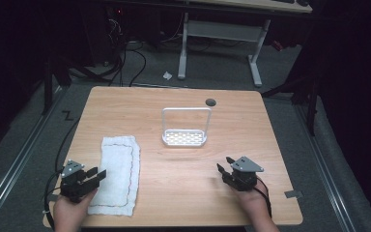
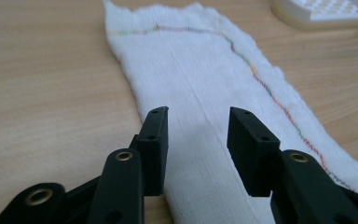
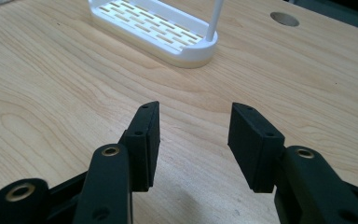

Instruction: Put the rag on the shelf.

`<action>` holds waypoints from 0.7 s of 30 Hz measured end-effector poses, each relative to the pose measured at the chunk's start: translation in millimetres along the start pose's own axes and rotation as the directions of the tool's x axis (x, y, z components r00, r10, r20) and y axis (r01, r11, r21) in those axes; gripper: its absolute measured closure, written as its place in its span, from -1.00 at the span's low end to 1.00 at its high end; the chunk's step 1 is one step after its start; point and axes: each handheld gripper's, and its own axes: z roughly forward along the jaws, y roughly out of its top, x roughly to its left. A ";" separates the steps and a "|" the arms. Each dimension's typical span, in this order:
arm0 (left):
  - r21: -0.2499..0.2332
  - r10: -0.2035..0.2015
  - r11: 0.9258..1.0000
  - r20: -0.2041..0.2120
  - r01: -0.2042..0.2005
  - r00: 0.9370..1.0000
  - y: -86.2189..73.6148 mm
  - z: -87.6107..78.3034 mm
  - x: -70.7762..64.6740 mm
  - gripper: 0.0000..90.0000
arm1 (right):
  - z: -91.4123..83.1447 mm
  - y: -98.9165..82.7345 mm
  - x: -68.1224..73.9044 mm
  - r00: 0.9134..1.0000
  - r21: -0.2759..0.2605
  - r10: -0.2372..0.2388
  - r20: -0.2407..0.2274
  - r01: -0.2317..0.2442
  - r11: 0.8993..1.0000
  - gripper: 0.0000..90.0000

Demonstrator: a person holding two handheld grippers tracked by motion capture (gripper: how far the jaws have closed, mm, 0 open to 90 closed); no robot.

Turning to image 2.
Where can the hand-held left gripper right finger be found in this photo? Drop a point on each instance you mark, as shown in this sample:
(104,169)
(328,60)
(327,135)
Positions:
(254,155)

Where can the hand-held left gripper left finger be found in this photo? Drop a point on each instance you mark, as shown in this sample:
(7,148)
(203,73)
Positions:
(150,155)

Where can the white cloth with coloured stitching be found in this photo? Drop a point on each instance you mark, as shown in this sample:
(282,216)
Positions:
(195,93)

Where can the white perforated plastic tray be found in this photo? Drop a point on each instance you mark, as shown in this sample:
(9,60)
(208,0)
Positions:
(323,12)

